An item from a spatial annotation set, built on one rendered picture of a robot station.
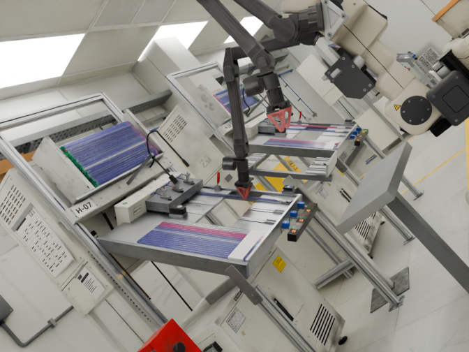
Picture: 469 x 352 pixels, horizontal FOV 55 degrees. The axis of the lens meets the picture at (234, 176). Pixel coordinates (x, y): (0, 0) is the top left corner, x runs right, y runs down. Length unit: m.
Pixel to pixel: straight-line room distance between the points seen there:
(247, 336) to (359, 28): 1.29
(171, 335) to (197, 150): 2.02
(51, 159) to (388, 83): 1.47
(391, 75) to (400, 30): 7.73
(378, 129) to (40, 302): 4.79
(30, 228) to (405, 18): 8.16
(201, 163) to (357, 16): 1.94
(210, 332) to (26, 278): 1.91
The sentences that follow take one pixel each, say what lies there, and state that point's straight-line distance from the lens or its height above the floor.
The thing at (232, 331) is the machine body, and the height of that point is 0.54.
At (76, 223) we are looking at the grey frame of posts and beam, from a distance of 2.07.
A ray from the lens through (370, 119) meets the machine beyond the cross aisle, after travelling 6.55.
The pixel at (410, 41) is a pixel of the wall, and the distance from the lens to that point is 9.45.
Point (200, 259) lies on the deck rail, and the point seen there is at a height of 0.85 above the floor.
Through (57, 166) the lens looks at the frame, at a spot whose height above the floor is 1.58.
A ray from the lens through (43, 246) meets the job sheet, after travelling 2.31.
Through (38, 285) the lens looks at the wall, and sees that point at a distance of 3.58.
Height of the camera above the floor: 0.92
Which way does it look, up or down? 2 degrees up
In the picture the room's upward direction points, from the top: 43 degrees counter-clockwise
